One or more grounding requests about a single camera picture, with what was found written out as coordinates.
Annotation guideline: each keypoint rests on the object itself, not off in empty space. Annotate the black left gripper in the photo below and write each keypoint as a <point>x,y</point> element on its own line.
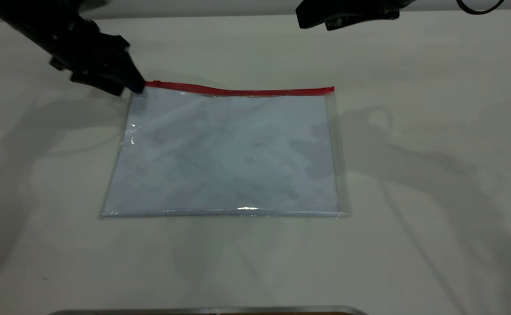
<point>91,48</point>

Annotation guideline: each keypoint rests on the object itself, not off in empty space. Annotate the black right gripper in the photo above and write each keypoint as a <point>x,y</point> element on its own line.
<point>378,8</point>

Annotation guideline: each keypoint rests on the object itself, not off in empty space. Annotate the clear plastic zip bag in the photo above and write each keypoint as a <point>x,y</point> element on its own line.
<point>238,153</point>

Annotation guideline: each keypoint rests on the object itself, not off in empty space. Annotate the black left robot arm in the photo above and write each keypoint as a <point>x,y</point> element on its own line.
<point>23,22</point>

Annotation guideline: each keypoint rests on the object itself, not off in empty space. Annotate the grey metal rim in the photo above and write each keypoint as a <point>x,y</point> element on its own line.
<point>150,311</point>

